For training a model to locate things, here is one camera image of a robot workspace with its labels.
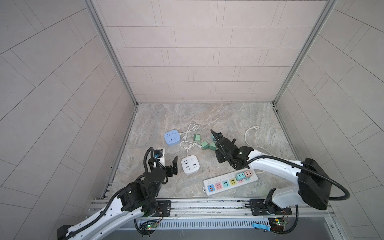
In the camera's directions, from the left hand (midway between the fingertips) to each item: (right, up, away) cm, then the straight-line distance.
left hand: (174, 156), depth 73 cm
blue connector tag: (+40, -29, -9) cm, 50 cm away
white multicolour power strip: (+21, -16, +2) cm, 26 cm away
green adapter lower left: (+16, +2, +18) cm, 24 cm away
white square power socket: (+8, -8, +10) cm, 14 cm away
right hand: (+23, -2, +11) cm, 25 cm away
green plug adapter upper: (+11, +6, +22) cm, 25 cm away
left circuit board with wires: (-10, -29, -8) cm, 31 cm away
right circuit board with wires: (+48, -30, -5) cm, 57 cm away
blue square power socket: (-5, +6, +21) cm, 22 cm away
